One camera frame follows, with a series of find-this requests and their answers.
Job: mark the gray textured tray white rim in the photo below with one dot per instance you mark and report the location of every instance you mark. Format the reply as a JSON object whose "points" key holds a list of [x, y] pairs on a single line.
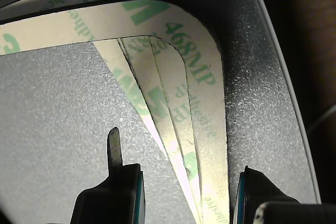
{"points": [[252, 82]]}

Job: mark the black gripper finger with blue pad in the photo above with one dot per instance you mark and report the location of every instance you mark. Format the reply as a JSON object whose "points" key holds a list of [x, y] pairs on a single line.
{"points": [[105, 205], [262, 200]]}

